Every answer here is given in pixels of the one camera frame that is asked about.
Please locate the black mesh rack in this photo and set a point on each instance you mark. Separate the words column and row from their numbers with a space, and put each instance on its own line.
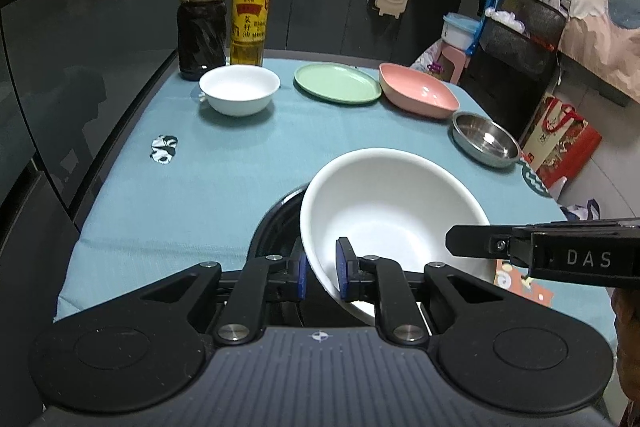
column 525, row 37

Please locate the panda patch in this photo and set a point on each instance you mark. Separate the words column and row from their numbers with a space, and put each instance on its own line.
column 164, row 149

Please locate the purple cap oil jug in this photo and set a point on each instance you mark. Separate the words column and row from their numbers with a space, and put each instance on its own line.
column 435, row 69

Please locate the person's right forearm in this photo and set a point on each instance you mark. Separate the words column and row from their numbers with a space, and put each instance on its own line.
column 629, row 347

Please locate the green plate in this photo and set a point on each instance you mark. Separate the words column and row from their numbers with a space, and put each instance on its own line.
column 335, row 82

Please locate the steel bowl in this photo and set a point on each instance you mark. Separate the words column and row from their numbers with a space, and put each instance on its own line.
column 482, row 139

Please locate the pink bowl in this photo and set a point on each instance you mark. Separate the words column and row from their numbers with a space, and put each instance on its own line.
column 415, row 94

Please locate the blue tablecloth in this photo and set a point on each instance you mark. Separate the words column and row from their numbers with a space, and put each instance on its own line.
column 200, row 207

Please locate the red gift bag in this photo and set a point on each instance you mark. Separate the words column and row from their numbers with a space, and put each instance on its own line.
column 560, row 142

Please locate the yellow label oil bottle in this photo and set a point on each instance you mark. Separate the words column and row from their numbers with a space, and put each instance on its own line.
column 247, row 22

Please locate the floral plastic bag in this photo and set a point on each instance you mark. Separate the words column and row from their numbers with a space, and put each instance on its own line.
column 425, row 54

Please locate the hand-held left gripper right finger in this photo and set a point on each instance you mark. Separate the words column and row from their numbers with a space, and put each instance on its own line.
column 343, row 272

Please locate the pink stool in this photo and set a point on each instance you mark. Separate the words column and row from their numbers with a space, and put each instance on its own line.
column 452, row 59

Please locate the small white bowl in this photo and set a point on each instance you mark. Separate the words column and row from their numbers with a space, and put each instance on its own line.
column 240, row 92

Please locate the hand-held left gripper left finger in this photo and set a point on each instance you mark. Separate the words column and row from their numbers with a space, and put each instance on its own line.
column 301, row 277

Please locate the large white bowl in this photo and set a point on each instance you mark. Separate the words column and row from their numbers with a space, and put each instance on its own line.
column 390, row 207

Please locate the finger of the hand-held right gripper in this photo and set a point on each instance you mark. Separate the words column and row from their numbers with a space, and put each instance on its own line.
column 475, row 241

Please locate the white container with blue lid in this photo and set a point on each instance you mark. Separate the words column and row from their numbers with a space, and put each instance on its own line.
column 460, row 32

